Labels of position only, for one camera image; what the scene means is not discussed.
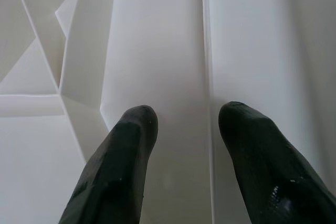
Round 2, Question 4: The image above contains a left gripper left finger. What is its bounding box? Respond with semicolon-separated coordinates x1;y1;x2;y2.
58;104;160;224

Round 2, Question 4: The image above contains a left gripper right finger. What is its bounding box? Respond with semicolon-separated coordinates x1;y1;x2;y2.
218;100;336;224

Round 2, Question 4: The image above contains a white plastic table top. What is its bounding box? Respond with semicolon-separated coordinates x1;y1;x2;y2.
0;0;336;224

